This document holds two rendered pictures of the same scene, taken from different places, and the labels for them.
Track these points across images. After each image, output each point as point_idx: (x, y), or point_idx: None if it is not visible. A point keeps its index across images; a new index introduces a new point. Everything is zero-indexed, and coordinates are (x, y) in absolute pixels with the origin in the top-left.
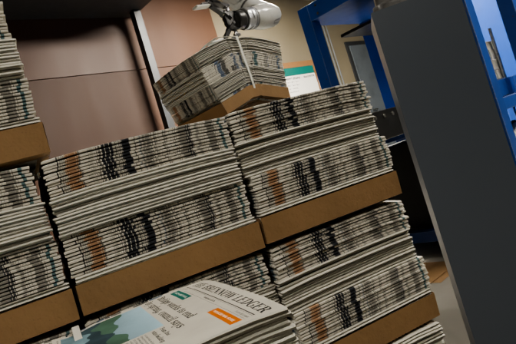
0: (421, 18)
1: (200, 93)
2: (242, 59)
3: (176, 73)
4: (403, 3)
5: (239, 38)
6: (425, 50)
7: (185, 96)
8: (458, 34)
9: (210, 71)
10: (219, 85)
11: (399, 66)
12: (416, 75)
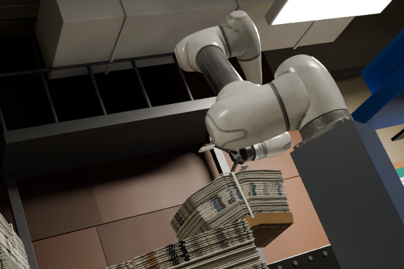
0: (328, 151)
1: (201, 229)
2: (239, 192)
3: (182, 212)
4: (312, 141)
5: (237, 173)
6: (335, 178)
7: (192, 232)
8: (359, 162)
9: (205, 209)
10: (214, 220)
11: (317, 194)
12: (332, 200)
